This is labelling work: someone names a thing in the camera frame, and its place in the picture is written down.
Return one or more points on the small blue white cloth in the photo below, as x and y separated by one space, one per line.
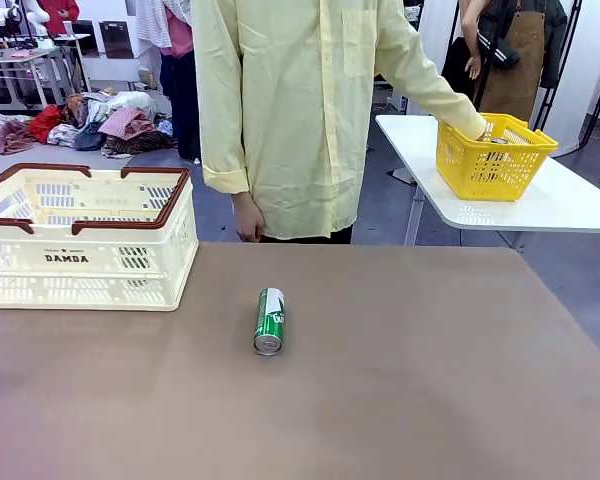
164 127

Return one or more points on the yellow plastic basket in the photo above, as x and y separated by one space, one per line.
495 170

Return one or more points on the person in red top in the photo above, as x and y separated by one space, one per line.
62 12

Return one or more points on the white crumpled cloth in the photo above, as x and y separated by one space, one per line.
130 100

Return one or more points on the orange patterned cloth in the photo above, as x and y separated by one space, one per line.
75 107

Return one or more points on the white printed cloth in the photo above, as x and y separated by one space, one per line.
62 134

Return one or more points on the white side table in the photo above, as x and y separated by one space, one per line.
555 205

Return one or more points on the grey background table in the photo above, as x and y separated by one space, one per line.
10 56

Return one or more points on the red cloth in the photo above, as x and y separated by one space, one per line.
45 122

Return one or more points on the navy cloth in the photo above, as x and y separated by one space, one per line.
87 140

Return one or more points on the small white background robot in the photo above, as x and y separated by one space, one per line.
42 15

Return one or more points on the person's right hand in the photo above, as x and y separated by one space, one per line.
250 220

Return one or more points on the person in brown apron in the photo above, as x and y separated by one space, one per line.
520 60

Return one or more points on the green drink can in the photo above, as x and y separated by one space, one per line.
130 261
270 320

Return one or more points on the person's left hand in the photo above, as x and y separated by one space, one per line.
481 136

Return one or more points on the black appliance box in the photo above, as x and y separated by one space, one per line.
85 37
116 40

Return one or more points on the pink checked cloth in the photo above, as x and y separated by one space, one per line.
127 122

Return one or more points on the maroon plaid cloth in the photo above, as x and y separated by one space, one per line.
10 139

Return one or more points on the person in yellow shirt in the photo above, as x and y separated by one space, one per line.
290 125

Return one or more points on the brown striped cloth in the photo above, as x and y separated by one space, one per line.
140 142

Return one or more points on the black stand pole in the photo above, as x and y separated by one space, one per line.
555 65
597 75

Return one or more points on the person's left forearm yellow sleeve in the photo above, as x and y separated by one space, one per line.
445 95

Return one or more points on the person's right forearm yellow sleeve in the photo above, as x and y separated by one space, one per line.
225 155

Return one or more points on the white background table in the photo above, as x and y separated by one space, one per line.
75 37

